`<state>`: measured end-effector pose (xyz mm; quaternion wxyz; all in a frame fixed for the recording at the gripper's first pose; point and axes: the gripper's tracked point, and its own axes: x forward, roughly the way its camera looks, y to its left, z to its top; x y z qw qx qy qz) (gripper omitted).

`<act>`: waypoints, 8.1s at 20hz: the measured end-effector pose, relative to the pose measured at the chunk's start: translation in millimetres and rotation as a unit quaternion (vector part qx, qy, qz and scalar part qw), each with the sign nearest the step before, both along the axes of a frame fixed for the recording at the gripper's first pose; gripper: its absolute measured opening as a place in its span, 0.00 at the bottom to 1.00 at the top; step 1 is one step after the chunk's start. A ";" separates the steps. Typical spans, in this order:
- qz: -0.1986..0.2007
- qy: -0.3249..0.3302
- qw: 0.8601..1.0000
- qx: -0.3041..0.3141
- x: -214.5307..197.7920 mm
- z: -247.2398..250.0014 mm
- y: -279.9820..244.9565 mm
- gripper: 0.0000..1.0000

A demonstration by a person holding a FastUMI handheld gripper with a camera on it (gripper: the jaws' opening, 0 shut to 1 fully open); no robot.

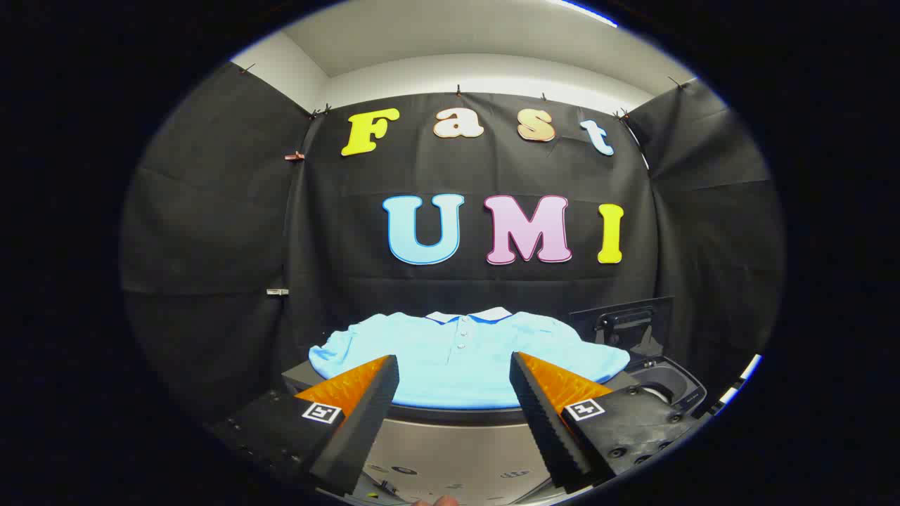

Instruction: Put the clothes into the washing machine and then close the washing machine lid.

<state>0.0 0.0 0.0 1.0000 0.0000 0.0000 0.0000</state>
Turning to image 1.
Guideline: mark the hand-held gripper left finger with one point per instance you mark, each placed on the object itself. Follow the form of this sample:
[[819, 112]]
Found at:
[[365, 422]]

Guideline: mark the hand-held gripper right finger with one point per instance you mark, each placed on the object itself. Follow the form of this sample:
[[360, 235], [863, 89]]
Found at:
[[545, 429]]

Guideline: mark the light blue polo shirt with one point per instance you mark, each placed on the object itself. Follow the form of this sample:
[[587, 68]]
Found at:
[[450, 365]]

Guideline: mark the dark washing machine lid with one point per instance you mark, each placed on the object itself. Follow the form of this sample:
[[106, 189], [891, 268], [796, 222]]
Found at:
[[633, 320]]

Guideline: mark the black backdrop cloth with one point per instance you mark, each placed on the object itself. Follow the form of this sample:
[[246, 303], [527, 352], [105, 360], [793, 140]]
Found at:
[[492, 169]]

